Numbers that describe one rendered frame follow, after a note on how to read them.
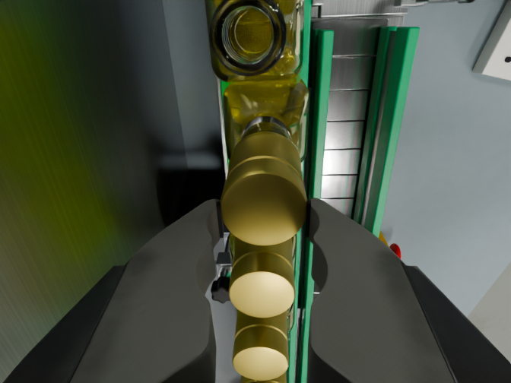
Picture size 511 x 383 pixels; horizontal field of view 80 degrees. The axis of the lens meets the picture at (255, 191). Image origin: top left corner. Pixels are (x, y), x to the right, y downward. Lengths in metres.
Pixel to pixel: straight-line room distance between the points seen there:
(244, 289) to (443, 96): 0.51
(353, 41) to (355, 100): 0.07
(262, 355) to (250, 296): 0.05
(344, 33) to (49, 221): 0.34
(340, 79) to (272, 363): 0.32
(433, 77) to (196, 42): 0.37
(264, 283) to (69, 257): 0.13
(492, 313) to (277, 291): 2.22
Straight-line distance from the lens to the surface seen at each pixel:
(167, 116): 0.50
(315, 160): 0.34
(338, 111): 0.41
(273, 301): 0.17
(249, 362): 0.21
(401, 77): 0.33
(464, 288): 0.87
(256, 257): 0.16
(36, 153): 0.20
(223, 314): 0.62
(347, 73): 0.41
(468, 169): 0.68
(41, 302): 0.21
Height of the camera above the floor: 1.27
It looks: 61 degrees down
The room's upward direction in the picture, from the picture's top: 175 degrees counter-clockwise
